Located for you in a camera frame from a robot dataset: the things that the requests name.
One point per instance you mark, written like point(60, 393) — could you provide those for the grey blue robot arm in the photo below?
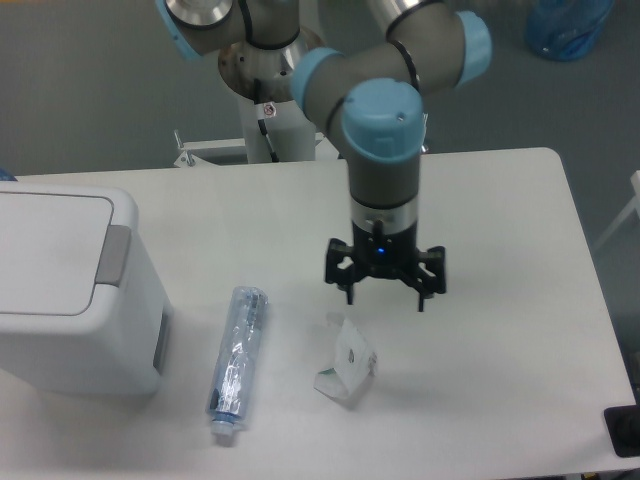
point(369, 106)

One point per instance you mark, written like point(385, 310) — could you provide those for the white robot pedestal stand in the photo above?
point(274, 128)

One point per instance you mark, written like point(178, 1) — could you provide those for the black device at table edge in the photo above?
point(623, 426)

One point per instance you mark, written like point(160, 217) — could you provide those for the crushed clear plastic bottle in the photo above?
point(232, 387)

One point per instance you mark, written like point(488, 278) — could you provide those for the white push-lid trash can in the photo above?
point(83, 310)

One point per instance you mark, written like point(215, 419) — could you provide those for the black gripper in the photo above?
point(386, 256)

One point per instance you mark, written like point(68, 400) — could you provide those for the white frame at right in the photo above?
point(629, 211)

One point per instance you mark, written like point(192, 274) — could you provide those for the blue object at left edge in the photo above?
point(6, 176)

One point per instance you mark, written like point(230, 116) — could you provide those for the blue water jug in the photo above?
point(565, 30)

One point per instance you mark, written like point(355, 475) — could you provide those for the crumpled white paper carton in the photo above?
point(353, 361)

